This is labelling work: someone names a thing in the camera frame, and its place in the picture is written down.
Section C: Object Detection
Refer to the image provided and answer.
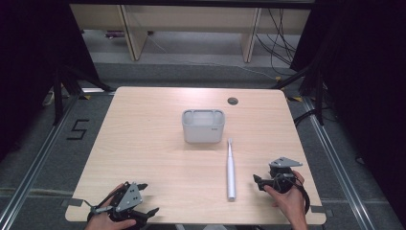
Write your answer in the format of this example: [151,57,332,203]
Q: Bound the person's right hand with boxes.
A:
[263,170,308,224]

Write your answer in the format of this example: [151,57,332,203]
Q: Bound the bundle of black cables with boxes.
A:
[254,8,299,77]

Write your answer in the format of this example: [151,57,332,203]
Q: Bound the person's left hand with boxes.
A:
[83,183,138,230]

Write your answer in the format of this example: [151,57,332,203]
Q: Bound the black curtain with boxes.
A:
[289,0,406,226]
[0,0,102,162]

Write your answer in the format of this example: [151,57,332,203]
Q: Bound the white electric toothbrush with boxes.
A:
[225,137,237,202]

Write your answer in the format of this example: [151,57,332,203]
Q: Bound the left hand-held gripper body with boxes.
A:
[86,181,151,228]

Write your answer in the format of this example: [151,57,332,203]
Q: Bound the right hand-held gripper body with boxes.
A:
[263,156,305,195]

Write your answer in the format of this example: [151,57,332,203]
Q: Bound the wooden shelf unit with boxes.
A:
[69,3,313,63]

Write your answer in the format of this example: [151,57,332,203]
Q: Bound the grey toothbrush holder box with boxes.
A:
[181,108,226,145]

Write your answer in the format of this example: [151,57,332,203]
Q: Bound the black metal stand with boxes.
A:
[52,65,117,127]
[270,62,326,127]

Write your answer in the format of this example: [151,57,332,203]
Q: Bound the small purple object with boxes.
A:
[104,30,126,40]

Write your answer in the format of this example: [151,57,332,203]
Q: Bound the metal floor rail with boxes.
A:
[0,94,81,230]
[301,95,369,230]

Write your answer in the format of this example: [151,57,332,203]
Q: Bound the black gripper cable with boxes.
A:
[295,177,311,216]

